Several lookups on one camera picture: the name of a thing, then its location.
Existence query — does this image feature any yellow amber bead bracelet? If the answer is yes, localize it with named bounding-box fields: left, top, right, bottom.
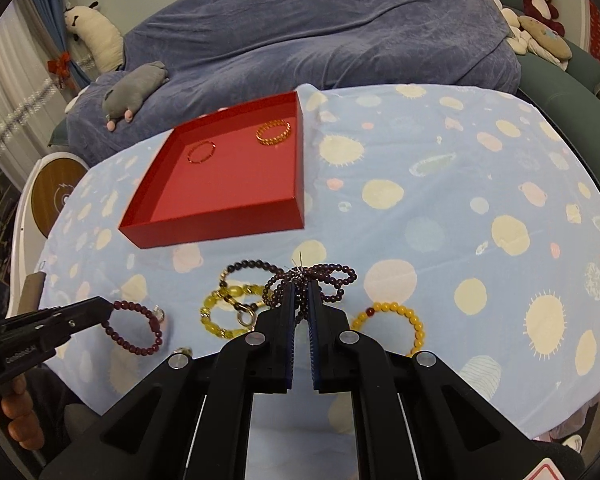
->
left=350, top=301, right=425, bottom=359

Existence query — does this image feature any grey mole plush toy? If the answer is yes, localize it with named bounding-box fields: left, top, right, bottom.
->
left=102, top=60, right=171, bottom=132

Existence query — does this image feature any small white plush toy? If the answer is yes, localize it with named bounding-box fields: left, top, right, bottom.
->
left=500, top=7, right=532, bottom=56

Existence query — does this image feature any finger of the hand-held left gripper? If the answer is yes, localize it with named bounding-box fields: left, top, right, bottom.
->
left=44, top=310, right=113, bottom=349
left=0, top=296, right=113, bottom=330

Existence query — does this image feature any yellow crystal bead bracelet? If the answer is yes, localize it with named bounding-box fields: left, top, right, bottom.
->
left=199, top=283, right=267, bottom=340

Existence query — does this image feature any white sheer curtain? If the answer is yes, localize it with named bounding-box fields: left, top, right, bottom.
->
left=0, top=2, right=74, bottom=197

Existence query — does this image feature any red curtain bow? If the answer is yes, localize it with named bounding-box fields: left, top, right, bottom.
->
left=47, top=50, right=74, bottom=79

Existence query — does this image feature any red shallow box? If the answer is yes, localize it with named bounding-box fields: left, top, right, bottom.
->
left=118, top=91, right=306, bottom=250

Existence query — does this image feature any blue plush blanket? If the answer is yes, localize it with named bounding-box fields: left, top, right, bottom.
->
left=65, top=0, right=524, bottom=167

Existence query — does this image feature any light blue dotted tablecloth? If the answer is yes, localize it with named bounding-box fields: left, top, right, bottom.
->
left=17, top=82, right=600, bottom=444

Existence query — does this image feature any red and white card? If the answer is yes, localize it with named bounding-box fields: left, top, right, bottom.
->
left=519, top=462, right=567, bottom=480

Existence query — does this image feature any blue curtain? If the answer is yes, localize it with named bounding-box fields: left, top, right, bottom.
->
left=27, top=0, right=92, bottom=94

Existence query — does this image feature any dark red bead bracelet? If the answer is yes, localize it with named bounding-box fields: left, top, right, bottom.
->
left=101, top=300, right=167, bottom=357

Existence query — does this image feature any dark brown bead bracelet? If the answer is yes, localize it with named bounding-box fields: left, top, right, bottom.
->
left=219, top=259, right=281, bottom=326

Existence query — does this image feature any thin red bead bracelet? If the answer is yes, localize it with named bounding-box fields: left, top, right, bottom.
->
left=186, top=142, right=217, bottom=165

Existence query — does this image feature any colourful patterned cloth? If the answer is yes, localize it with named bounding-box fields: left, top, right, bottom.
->
left=587, top=2, right=600, bottom=62

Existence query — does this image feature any person's left hand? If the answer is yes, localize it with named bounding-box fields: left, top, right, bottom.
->
left=0, top=374, right=44, bottom=452

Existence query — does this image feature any green sofa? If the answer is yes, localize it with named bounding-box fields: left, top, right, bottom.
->
left=454, top=0, right=600, bottom=111

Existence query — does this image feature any round wooden-top white stool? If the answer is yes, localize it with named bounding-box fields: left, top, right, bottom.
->
left=12, top=157, right=89, bottom=312

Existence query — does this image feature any brown cardboard piece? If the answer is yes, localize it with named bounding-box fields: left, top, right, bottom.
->
left=17, top=272, right=49, bottom=317

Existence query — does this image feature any gold chain bracelet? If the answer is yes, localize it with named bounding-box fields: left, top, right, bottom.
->
left=256, top=120, right=292, bottom=147

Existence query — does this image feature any dark purple multi-loop bead bracelet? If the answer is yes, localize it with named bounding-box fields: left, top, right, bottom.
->
left=262, top=261, right=357, bottom=312

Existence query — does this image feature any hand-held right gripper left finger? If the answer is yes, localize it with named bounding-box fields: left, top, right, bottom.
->
left=39, top=281, right=297, bottom=480

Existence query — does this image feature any round cookie plush cushion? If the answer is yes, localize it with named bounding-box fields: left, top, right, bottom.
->
left=517, top=14, right=574, bottom=64

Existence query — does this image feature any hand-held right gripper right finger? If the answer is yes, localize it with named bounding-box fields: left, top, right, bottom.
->
left=306, top=281, right=548, bottom=480

